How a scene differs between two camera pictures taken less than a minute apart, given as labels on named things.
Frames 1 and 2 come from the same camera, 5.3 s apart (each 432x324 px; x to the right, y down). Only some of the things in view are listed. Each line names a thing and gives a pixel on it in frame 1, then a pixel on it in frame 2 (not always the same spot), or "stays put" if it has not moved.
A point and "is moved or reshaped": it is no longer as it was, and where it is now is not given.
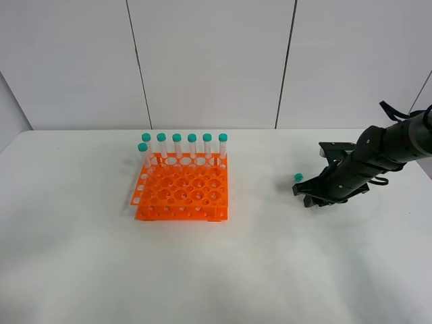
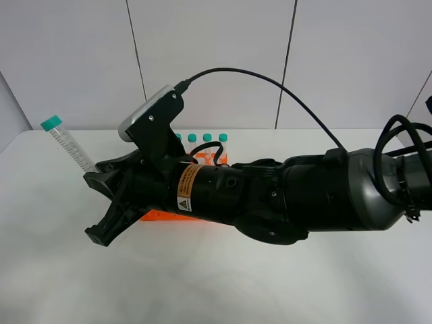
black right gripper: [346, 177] → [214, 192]
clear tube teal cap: [207, 138] stays put
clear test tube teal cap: [298, 177] is moved or reshaped
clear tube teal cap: [223, 138] stays put
